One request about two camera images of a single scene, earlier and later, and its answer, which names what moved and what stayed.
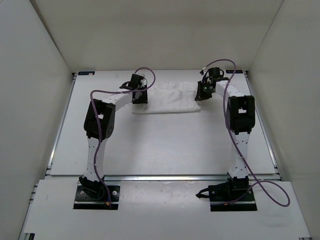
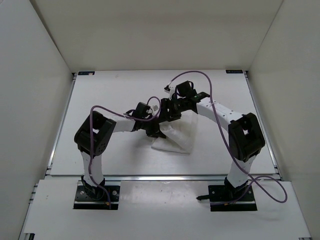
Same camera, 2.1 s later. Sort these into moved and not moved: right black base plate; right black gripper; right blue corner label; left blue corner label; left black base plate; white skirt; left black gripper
Moved: left black gripper; right black gripper; white skirt
Not moved: left blue corner label; right blue corner label; left black base plate; right black base plate
